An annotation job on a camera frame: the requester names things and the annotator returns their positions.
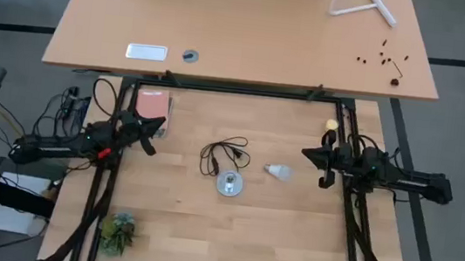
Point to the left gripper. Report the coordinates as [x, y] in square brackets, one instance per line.
[132, 128]

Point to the white lightbulb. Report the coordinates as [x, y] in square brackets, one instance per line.
[279, 171]

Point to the beige wooden desk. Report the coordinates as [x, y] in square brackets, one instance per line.
[244, 26]

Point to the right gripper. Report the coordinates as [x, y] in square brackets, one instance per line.
[341, 160]

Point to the pink notebook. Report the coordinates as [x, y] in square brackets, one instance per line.
[152, 104]

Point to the white box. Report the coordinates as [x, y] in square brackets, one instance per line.
[7, 221]

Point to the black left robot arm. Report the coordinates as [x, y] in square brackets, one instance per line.
[51, 145]

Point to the chrome lamp socket base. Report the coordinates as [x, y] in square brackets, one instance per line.
[230, 184]

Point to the black allen key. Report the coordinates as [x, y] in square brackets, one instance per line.
[397, 69]

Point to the small green succulent plant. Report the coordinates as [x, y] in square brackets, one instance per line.
[117, 233]

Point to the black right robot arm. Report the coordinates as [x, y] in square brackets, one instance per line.
[411, 179]

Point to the black aluminium frame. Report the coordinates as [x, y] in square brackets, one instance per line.
[241, 91]

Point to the white tube stand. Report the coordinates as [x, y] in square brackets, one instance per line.
[380, 7]

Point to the black desk clamp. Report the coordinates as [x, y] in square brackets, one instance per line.
[172, 78]
[315, 92]

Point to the black round knob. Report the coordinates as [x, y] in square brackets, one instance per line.
[394, 82]

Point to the silver rectangular desk plate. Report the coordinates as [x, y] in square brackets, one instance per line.
[146, 52]

